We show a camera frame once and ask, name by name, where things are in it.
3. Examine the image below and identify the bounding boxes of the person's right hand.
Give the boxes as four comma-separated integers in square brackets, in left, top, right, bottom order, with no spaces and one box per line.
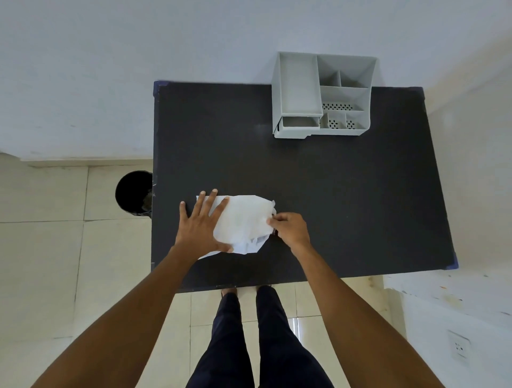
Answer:
[267,212,312,256]

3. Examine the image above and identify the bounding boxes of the person's left hand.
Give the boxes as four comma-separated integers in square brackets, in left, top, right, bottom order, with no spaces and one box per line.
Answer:
[174,189,235,261]

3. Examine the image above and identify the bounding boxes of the white paper packet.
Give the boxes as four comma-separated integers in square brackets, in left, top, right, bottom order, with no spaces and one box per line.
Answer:
[196,195,277,260]

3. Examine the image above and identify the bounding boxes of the grey plastic organizer tray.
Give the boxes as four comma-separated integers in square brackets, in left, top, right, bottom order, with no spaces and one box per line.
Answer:
[271,51,379,140]

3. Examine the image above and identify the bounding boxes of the person's right forearm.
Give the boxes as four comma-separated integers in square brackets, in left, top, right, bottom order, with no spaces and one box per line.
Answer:
[290,244,445,388]

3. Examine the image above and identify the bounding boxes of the person's left forearm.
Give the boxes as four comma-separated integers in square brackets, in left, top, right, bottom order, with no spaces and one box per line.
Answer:
[31,247,197,388]

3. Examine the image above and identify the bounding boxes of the person's dark trousers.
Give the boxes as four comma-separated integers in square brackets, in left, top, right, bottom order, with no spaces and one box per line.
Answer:
[186,286,335,388]

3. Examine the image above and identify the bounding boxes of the black round trash bin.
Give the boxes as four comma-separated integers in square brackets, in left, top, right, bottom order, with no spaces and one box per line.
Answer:
[115,171,154,218]

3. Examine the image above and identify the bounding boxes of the white wall socket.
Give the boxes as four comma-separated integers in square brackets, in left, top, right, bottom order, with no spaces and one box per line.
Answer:
[447,330,472,367]

